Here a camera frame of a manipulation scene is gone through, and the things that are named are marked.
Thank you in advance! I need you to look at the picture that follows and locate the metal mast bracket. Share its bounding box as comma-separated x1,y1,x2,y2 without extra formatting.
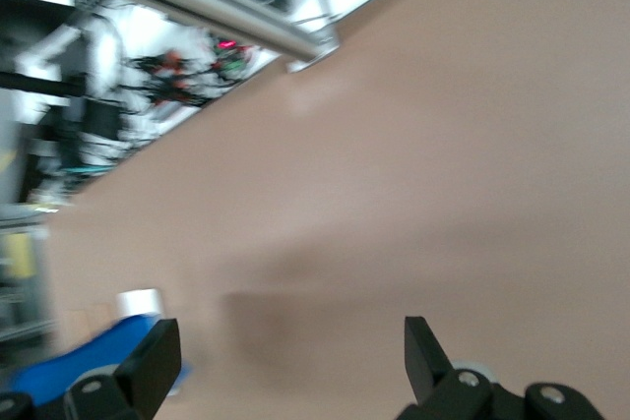
284,29,343,75

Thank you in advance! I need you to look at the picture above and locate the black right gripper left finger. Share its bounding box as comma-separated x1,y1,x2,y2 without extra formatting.
0,319,182,420

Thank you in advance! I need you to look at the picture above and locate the metal mast post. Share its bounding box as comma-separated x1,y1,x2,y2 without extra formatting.
27,0,341,61

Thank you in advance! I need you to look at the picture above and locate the white towel rack base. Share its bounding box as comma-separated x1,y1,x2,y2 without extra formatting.
116,287,163,319

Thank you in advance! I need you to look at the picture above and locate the blue microfiber towel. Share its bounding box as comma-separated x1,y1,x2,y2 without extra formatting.
9,313,192,407

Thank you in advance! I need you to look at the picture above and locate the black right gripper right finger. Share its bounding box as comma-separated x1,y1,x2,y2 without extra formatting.
396,315,604,420

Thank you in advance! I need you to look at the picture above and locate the tangled cable bundle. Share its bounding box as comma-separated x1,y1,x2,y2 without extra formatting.
115,34,260,114

